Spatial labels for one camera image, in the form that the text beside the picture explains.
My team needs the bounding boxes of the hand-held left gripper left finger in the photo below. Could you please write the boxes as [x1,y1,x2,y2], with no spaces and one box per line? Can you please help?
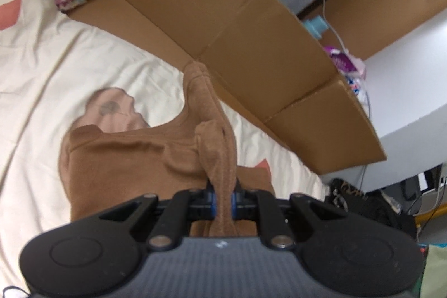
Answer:
[98,190,217,249]

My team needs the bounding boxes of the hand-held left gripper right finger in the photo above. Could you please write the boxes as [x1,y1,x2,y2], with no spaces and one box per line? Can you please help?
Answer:
[230,189,344,249]

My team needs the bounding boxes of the brown printed t-shirt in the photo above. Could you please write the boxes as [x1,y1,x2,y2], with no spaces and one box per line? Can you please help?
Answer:
[59,61,277,240]

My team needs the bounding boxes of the large flat cardboard sheet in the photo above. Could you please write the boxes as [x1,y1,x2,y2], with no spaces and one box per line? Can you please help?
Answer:
[66,0,387,176]

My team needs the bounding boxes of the pink purple packet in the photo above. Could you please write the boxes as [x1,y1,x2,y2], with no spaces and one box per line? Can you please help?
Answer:
[323,45,366,76]

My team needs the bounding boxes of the cartoon printed white bedsheet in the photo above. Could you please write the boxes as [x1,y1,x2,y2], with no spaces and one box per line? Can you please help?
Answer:
[0,0,331,298]

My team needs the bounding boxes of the teal bottle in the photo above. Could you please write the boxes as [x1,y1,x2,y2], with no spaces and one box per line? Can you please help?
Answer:
[302,16,329,40]

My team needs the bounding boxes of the light green cloth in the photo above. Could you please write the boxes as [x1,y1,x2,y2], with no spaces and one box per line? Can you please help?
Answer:
[421,244,447,298]

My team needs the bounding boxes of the cardboard box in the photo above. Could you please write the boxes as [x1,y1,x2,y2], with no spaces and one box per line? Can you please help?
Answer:
[297,0,447,62]

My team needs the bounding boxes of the white cable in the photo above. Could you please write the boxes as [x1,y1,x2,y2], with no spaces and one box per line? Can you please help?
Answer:
[320,0,371,119]

